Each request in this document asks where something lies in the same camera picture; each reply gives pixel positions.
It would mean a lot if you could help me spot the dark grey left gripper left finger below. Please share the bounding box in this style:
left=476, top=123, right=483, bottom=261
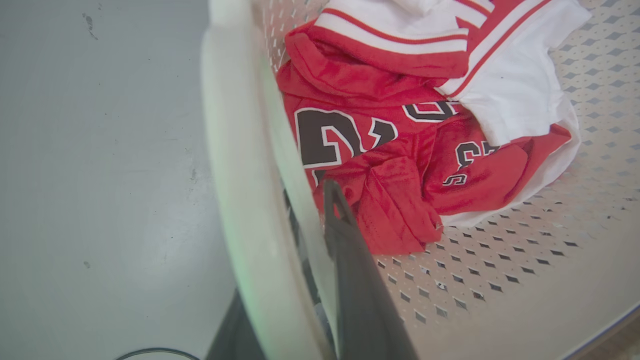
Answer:
left=205, top=289, right=268, bottom=360

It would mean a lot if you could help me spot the white perforated plastic laundry basket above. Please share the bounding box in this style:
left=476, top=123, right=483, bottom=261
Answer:
left=201, top=0, right=640, bottom=360

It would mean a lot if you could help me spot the red jersey with black numbers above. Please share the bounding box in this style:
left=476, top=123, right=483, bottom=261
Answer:
left=276, top=22, right=572, bottom=256

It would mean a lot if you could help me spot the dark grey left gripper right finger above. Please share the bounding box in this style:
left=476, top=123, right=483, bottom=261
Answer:
left=323, top=179, right=420, bottom=360

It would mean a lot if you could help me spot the thin black cable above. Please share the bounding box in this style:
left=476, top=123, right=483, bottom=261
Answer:
left=116, top=347, right=201, bottom=360

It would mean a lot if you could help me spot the white shirt with red stripes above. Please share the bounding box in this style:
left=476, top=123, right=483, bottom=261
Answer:
left=315, top=0, right=592, bottom=228

